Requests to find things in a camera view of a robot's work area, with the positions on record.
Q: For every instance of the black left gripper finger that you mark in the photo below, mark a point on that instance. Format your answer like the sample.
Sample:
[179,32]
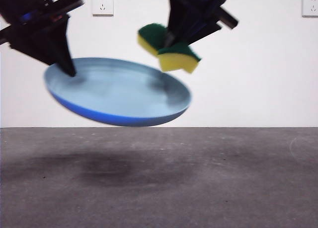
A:
[60,41]
[37,46]

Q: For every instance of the light blue round plate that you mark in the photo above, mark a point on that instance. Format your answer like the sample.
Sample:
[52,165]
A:
[119,98]

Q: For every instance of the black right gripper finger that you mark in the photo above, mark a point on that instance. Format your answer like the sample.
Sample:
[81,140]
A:
[177,22]
[201,31]

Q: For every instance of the white wall socket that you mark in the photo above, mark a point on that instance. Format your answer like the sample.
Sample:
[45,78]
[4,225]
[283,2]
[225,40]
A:
[310,5]
[103,4]

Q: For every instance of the yellow sponge with green pad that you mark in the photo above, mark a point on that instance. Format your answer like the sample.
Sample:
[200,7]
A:
[176,61]

